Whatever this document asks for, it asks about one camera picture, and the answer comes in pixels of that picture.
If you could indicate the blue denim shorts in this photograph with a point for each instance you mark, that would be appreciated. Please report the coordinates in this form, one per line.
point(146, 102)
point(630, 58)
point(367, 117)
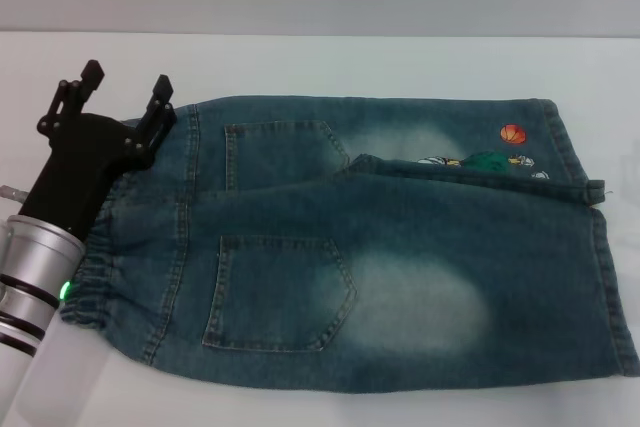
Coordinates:
point(380, 227)

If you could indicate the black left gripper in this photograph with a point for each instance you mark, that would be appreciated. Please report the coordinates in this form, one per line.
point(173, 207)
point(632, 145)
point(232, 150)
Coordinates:
point(80, 162)

